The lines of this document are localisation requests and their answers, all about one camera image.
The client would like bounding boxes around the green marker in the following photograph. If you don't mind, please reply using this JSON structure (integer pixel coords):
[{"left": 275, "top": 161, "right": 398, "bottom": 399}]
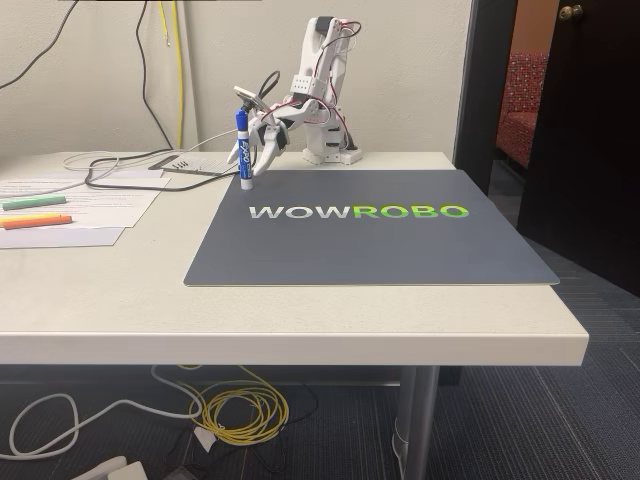
[{"left": 1, "top": 195, "right": 68, "bottom": 211}]

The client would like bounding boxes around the blue dry-erase marker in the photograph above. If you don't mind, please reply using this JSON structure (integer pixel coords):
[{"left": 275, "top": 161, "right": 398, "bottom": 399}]
[{"left": 233, "top": 109, "right": 255, "bottom": 191}]

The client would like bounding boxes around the thick white cable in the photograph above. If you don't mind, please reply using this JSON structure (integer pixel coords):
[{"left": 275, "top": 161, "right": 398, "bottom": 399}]
[{"left": 8, "top": 364, "right": 202, "bottom": 459}]

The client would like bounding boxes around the coiled yellow cable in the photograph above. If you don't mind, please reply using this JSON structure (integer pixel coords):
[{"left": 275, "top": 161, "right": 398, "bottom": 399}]
[{"left": 177, "top": 363, "right": 291, "bottom": 447}]

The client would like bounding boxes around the grey WOWROBO mat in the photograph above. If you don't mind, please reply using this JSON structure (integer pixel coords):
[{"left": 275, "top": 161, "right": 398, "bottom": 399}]
[{"left": 183, "top": 168, "right": 560, "bottom": 289}]

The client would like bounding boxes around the thin yellow cable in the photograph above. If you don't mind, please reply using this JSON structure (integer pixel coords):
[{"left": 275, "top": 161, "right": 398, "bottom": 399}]
[{"left": 157, "top": 0, "right": 184, "bottom": 149}]

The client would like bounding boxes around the black camera cable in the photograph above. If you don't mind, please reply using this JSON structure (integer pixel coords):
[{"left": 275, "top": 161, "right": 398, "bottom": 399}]
[{"left": 84, "top": 69, "right": 282, "bottom": 193}]

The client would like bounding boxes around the white power strip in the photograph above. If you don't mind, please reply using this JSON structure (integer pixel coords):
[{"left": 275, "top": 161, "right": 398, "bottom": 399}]
[{"left": 64, "top": 454, "right": 147, "bottom": 480}]

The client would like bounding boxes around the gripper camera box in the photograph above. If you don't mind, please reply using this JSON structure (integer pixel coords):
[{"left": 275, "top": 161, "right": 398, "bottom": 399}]
[{"left": 233, "top": 85, "right": 266, "bottom": 115}]

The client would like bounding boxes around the dark door frame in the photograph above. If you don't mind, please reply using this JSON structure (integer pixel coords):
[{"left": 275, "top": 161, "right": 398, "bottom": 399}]
[{"left": 452, "top": 0, "right": 519, "bottom": 167}]

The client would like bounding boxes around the grey metal table leg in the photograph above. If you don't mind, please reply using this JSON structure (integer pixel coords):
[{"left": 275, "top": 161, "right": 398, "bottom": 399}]
[{"left": 398, "top": 365, "right": 441, "bottom": 480}]

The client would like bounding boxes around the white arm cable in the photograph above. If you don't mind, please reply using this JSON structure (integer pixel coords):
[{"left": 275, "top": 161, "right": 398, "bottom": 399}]
[{"left": 63, "top": 129, "right": 240, "bottom": 174}]

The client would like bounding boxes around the orange marker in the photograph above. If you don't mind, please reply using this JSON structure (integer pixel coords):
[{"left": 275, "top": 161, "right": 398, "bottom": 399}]
[{"left": 1, "top": 215, "right": 74, "bottom": 231}]

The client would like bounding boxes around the black wall cable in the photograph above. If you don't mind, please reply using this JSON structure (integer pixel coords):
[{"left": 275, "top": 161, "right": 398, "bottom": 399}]
[
  {"left": 0, "top": 0, "right": 81, "bottom": 92},
  {"left": 137, "top": 0, "right": 177, "bottom": 151}
]

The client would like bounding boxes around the white paper sheet with text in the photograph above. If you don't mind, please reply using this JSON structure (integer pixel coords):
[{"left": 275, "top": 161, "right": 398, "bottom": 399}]
[{"left": 0, "top": 185, "right": 164, "bottom": 229}]

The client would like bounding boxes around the red patterned chair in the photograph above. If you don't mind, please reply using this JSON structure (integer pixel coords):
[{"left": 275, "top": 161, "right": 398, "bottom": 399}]
[{"left": 495, "top": 49, "right": 550, "bottom": 167}]

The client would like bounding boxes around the dark door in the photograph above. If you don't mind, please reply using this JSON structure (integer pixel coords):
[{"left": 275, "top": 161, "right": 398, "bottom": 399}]
[{"left": 517, "top": 0, "right": 640, "bottom": 300}]

